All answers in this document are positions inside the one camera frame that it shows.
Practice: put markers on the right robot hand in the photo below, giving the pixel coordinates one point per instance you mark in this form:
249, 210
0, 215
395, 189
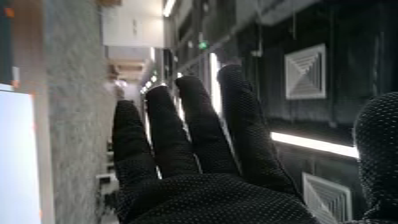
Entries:
206, 200

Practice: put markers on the square ceiling air vent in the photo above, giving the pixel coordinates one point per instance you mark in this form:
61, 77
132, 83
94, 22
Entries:
329, 198
306, 71

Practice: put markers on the white sheet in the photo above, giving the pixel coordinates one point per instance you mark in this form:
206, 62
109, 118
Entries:
18, 160

